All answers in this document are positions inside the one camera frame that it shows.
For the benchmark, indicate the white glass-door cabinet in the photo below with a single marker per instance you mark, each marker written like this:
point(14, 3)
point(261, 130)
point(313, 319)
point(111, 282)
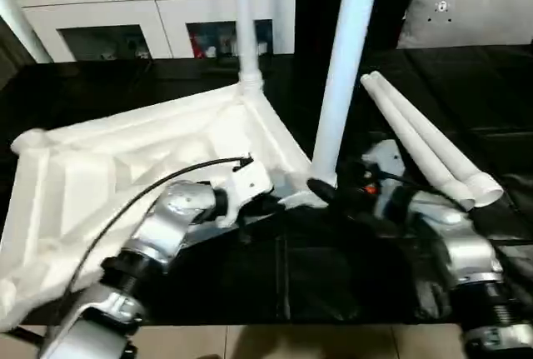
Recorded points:
point(125, 9)

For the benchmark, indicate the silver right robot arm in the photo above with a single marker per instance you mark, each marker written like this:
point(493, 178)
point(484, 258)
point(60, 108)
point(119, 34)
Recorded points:
point(458, 251)

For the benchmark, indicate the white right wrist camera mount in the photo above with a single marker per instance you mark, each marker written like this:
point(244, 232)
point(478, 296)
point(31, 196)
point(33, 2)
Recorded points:
point(385, 167)

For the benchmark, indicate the white plastic table leg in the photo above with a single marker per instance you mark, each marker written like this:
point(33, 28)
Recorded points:
point(408, 138)
point(246, 17)
point(441, 147)
point(346, 59)

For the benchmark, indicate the black stand leg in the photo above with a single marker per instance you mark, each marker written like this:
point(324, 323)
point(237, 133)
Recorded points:
point(21, 334)

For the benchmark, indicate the grey cushion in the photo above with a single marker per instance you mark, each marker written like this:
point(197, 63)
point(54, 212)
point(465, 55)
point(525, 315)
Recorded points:
point(470, 13)

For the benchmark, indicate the white plastic table top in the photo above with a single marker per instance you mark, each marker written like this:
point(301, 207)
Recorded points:
point(108, 176)

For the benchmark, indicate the black furniture with yellow label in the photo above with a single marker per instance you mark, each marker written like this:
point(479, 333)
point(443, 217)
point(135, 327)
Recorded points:
point(383, 1)

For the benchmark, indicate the black work mat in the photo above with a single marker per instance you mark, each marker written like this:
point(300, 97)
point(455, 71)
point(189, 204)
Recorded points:
point(483, 92)

